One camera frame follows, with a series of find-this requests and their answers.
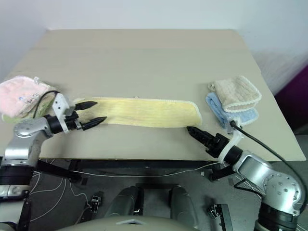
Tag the grey robot torso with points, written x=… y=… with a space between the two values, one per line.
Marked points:
x=125 y=225

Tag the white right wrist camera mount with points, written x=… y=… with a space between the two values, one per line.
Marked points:
x=229 y=145

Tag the folded light blue towel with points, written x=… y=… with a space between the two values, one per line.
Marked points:
x=243 y=116

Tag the folded beige towel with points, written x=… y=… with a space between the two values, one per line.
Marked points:
x=238 y=92

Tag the folded pink towel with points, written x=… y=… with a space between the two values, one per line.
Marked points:
x=19 y=93

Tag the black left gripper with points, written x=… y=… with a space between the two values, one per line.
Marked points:
x=72 y=121

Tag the black floor clamp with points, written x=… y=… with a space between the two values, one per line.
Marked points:
x=220 y=215
x=96 y=202

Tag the black table frame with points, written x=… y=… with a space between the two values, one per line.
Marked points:
x=134 y=164

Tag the long yellow towel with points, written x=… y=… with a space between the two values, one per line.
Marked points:
x=149 y=111

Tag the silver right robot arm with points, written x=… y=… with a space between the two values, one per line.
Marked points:
x=267 y=175

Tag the dark rounded robot leg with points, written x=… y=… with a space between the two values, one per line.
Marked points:
x=184 y=204
x=125 y=201

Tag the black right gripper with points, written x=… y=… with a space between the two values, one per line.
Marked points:
x=216 y=144

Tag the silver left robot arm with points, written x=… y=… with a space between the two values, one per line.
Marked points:
x=26 y=142

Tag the purple fabric object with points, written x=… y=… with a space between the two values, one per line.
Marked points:
x=294 y=103

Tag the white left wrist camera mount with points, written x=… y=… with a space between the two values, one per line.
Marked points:
x=60 y=102

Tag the folded green towel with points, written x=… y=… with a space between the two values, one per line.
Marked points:
x=44 y=106

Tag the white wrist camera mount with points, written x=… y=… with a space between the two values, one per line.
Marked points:
x=60 y=102
x=229 y=145

